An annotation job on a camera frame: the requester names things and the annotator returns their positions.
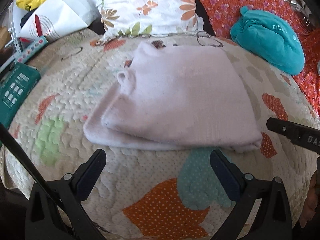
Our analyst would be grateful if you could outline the pale pink embroidered sweater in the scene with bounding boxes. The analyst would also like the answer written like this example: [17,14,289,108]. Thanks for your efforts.
[84,42,262,152]

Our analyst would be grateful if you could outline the right hand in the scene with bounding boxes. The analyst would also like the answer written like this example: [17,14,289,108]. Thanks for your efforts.
[299,171,318,228]

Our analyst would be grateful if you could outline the heart patterned quilt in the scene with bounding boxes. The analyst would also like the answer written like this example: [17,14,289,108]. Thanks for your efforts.
[9,29,319,239]

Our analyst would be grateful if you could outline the teal plush cushion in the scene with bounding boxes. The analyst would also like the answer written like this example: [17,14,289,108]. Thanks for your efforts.
[230,6,305,75]

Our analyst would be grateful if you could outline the green cardboard box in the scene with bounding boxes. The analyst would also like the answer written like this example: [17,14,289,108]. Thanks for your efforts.
[0,63,41,128]

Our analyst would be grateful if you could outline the long teal toy box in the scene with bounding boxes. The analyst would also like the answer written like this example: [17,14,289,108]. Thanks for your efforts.
[14,36,48,63]

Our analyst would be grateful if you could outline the red floral blanket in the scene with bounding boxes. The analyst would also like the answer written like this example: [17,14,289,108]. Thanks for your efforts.
[200,0,319,112]

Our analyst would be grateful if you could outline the white paper shopping bag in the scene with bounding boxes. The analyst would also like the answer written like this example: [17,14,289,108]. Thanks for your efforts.
[18,0,99,42]

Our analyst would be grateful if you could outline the white floral pillow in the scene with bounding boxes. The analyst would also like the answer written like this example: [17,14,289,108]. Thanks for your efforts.
[96,0,202,43]

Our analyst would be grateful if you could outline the black cable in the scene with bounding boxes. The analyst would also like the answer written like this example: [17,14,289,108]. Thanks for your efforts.
[0,123,75,221]

